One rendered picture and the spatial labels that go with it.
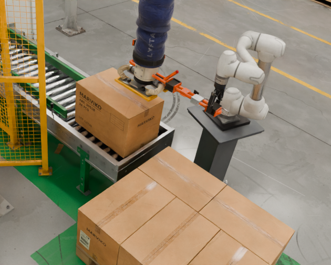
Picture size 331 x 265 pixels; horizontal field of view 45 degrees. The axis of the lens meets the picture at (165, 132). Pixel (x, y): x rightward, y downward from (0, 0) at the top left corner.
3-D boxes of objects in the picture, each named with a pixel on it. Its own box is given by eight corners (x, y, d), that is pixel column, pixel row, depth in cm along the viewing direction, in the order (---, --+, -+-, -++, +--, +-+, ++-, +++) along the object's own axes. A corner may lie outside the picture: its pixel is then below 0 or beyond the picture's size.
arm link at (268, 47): (242, 106, 343) (267, 114, 337) (236, 118, 332) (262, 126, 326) (261, 28, 287) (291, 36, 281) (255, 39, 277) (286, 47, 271)
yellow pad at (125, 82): (114, 80, 295) (114, 74, 292) (123, 76, 301) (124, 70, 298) (148, 102, 281) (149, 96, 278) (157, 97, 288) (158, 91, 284)
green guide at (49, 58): (2, 32, 436) (1, 24, 431) (10, 29, 443) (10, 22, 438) (104, 100, 370) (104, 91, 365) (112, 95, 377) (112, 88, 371)
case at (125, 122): (74, 121, 340) (75, 81, 316) (109, 104, 367) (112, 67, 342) (123, 159, 315) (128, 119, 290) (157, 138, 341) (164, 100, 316)
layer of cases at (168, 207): (76, 243, 295) (78, 209, 270) (161, 178, 361) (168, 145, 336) (206, 362, 246) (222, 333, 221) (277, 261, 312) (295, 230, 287)
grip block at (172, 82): (163, 88, 279) (164, 81, 276) (172, 83, 286) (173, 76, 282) (172, 93, 276) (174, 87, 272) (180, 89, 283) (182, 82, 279)
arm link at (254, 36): (239, 31, 280) (258, 37, 276) (245, 24, 294) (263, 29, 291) (235, 49, 287) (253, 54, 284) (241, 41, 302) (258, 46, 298)
